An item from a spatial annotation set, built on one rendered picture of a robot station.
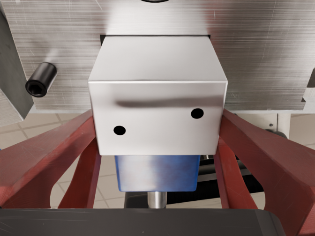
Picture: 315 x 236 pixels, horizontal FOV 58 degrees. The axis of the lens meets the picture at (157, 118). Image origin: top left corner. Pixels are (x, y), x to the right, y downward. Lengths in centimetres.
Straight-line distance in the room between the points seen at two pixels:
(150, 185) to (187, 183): 2
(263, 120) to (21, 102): 86
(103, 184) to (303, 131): 106
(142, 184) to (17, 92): 13
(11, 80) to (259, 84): 17
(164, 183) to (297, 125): 134
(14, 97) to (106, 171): 135
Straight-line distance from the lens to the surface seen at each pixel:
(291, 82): 17
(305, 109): 31
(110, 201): 177
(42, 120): 140
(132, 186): 16
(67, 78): 16
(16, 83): 24
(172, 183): 15
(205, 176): 50
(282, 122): 104
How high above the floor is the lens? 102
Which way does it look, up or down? 52 degrees down
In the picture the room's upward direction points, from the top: 180 degrees counter-clockwise
